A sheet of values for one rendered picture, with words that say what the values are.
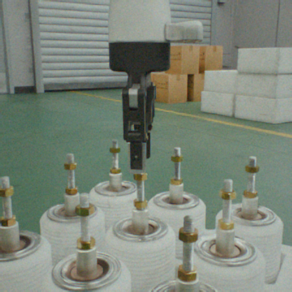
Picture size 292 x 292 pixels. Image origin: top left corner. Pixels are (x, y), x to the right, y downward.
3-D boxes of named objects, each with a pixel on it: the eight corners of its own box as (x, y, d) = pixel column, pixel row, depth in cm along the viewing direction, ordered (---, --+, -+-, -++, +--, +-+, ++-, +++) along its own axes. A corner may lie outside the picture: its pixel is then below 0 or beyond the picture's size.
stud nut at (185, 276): (173, 276, 35) (173, 268, 35) (184, 268, 36) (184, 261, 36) (190, 284, 34) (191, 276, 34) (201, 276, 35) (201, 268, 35)
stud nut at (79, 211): (83, 208, 41) (82, 201, 41) (96, 210, 40) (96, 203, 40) (72, 215, 39) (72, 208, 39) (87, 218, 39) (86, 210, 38)
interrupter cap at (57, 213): (42, 209, 59) (42, 204, 59) (90, 201, 62) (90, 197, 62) (51, 229, 52) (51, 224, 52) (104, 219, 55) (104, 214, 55)
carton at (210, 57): (221, 73, 430) (223, 45, 423) (204, 73, 419) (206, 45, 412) (205, 72, 456) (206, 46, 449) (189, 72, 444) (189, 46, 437)
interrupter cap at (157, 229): (179, 231, 52) (179, 225, 51) (140, 250, 46) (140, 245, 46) (140, 214, 57) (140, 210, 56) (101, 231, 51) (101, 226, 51)
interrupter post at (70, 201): (62, 212, 58) (62, 191, 57) (78, 210, 59) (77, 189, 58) (66, 218, 55) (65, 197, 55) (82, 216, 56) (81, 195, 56)
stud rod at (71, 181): (69, 201, 57) (66, 153, 55) (75, 201, 57) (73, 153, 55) (68, 204, 56) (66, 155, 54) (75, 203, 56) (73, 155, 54)
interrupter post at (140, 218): (152, 231, 51) (152, 208, 51) (140, 236, 50) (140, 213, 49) (140, 225, 53) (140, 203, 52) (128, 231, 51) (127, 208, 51)
